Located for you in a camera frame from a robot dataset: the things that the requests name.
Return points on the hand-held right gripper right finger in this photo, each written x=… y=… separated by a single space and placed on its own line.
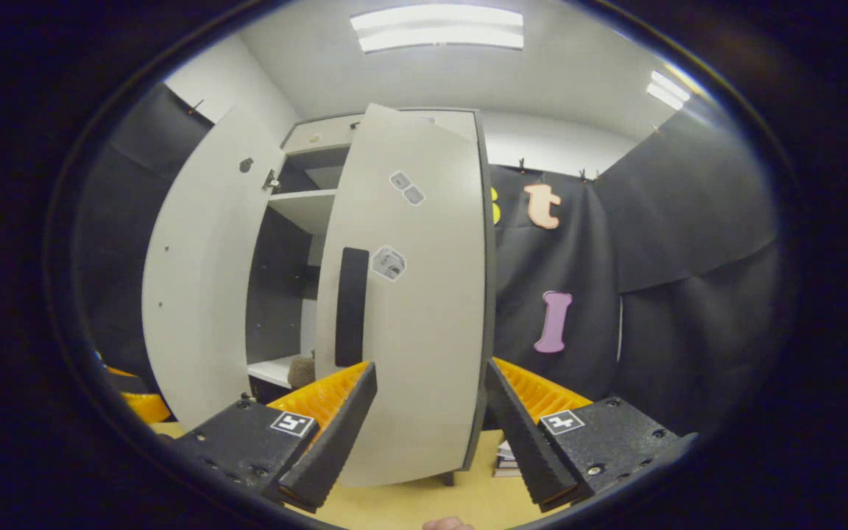
x=520 y=434

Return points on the brown shoe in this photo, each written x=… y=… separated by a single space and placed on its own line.
x=302 y=372

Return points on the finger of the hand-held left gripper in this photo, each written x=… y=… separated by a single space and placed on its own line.
x=146 y=408

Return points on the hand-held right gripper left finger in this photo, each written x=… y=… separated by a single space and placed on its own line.
x=339 y=434

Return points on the white cabinet door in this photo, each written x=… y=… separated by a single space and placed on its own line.
x=424 y=309
x=203 y=280

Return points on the white shoe cabinet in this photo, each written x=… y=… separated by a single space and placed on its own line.
x=306 y=210

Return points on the small ceiling light panel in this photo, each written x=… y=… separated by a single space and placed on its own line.
x=668 y=90

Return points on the large ceiling light panel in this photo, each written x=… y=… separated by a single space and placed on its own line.
x=439 y=28

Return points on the black backdrop cloth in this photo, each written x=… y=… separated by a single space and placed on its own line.
x=689 y=294

